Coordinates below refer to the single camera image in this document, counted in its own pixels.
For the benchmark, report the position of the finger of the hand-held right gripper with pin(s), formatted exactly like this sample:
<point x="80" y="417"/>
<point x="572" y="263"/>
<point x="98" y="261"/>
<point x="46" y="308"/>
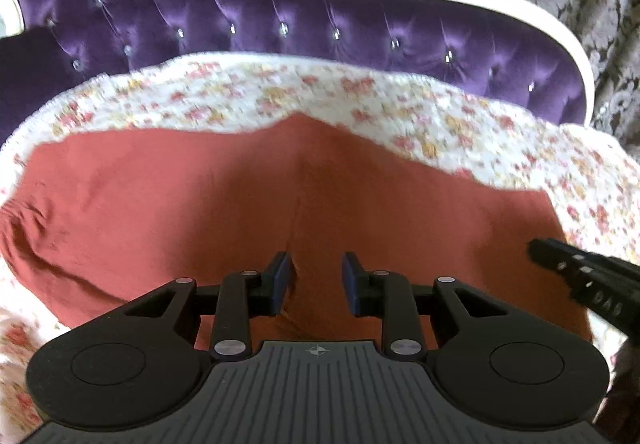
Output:
<point x="547" y="251"/>

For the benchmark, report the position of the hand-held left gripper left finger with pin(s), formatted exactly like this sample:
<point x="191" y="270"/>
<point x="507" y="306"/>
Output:
<point x="284" y="281"/>

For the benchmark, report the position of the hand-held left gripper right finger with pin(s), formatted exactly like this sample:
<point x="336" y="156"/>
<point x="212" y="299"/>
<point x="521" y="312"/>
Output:
<point x="348" y="281"/>

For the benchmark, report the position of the rust red pants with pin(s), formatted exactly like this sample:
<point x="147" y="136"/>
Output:
<point x="200" y="199"/>

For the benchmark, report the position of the floral printed blanket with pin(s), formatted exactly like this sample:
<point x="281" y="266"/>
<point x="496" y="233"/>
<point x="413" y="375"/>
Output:
<point x="350" y="94"/>

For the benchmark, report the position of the purple tufted velvet sofa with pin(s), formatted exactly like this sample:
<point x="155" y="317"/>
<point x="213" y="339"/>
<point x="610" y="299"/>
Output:
<point x="200" y="9"/>

